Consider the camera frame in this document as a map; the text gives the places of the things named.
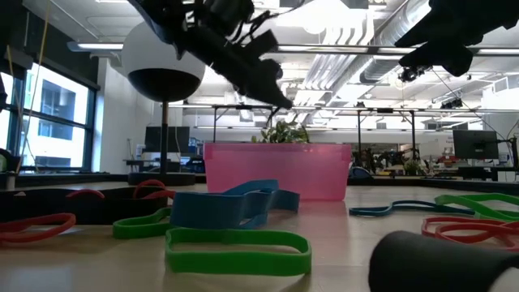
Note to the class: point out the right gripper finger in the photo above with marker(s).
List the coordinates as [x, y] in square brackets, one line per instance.
[438, 54]
[421, 32]

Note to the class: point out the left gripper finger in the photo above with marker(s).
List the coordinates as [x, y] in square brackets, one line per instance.
[267, 95]

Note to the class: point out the wide blue rubber band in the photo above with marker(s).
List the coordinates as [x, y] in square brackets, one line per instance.
[211, 211]

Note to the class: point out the green rubber band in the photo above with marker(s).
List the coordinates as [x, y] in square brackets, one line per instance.
[138, 229]
[450, 199]
[239, 263]

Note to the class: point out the red rubber band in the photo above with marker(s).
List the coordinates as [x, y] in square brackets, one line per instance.
[69, 221]
[446, 219]
[160, 194]
[458, 239]
[85, 192]

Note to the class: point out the thin dark blue rubber band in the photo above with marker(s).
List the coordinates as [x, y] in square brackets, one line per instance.
[365, 211]

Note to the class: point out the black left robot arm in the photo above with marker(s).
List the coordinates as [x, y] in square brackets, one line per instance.
[154, 20]

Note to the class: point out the pink translucent plastic bin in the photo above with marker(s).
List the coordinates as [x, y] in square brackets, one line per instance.
[275, 170]

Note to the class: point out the long ceiling light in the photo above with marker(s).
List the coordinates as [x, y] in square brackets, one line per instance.
[324, 48]
[97, 46]

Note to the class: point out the white globe lamp black stand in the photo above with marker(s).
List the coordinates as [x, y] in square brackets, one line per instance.
[154, 61]

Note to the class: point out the black computer monitor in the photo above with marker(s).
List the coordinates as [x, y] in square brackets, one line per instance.
[474, 144]
[176, 140]

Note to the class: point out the small background plant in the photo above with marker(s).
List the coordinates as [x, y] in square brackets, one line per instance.
[413, 167]

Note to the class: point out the background office desk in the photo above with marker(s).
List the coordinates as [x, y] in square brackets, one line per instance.
[478, 172]
[142, 164]

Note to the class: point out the large dark-framed window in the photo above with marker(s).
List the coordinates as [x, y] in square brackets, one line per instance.
[61, 134]

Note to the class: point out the black foam cylinder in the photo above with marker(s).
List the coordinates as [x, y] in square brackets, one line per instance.
[425, 263]

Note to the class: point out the black gantry frame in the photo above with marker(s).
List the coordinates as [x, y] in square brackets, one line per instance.
[243, 107]
[385, 110]

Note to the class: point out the black ceiling camera rig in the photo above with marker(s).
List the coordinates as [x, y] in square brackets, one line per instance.
[411, 74]
[452, 104]

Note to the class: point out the silver ventilation duct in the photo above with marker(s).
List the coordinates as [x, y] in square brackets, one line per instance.
[377, 69]

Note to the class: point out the black aluminium table frame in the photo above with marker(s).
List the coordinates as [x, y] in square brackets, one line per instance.
[61, 178]

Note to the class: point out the black hook on white post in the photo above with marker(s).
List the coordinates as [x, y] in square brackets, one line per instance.
[10, 160]

